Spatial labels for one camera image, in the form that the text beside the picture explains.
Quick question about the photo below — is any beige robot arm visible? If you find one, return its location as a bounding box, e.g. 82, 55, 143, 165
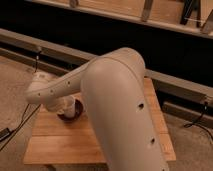
26, 47, 169, 171

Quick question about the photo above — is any black cable on floor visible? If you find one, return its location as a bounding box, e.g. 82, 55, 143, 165
0, 49, 44, 152

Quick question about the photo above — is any dark purple ceramic bowl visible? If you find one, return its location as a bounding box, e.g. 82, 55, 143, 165
57, 100, 83, 122

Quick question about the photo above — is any black cable at right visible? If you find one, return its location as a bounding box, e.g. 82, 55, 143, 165
183, 100, 213, 141

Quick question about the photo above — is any black device on floor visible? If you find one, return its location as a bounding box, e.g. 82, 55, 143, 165
0, 128, 11, 142

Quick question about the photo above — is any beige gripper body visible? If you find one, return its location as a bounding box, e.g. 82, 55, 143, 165
44, 95, 74, 113

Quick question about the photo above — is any wooden board table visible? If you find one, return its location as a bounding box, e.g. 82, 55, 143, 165
23, 78, 176, 165

